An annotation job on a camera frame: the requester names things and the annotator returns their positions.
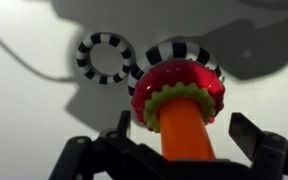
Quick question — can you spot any yellow-green scalloped ring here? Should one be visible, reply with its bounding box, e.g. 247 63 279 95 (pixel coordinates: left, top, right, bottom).
142 81 217 134

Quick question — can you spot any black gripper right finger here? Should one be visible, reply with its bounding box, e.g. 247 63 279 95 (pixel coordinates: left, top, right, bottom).
228 112 265 160

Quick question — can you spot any large black-white striped ring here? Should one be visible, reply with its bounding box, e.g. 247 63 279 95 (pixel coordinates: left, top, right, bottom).
127 41 224 98

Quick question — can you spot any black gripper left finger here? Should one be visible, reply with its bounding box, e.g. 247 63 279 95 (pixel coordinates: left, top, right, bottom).
117 111 131 137

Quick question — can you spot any small black-white striped ring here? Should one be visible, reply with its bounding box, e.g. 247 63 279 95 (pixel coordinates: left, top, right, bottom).
75 31 134 85

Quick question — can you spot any red ring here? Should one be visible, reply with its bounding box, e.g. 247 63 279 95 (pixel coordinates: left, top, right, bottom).
130 59 226 128

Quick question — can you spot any orange rod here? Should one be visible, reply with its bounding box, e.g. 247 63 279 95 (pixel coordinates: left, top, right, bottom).
158 98 215 160

